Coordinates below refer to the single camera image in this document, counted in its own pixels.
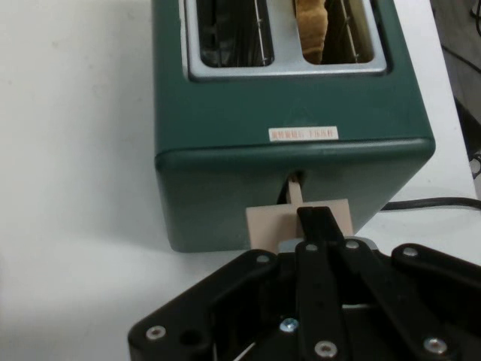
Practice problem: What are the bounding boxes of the toasted bread slice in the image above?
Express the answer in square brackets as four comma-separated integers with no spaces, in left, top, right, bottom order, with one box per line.
[292,0,330,65]

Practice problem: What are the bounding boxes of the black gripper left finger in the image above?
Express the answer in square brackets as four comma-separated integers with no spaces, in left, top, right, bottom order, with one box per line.
[129,207,345,361]

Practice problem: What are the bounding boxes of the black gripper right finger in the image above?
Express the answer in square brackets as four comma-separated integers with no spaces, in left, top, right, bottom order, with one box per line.
[317,206,481,361]

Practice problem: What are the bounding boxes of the beige toaster lever handle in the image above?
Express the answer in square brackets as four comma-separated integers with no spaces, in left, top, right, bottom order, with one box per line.
[245,177,354,251]

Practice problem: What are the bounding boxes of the dark green two-slot toaster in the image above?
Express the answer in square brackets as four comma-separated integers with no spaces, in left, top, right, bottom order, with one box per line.
[151,0,437,254]

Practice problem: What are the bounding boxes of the black toaster power cable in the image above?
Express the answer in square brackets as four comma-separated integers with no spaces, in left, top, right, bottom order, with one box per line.
[380,196,481,212]

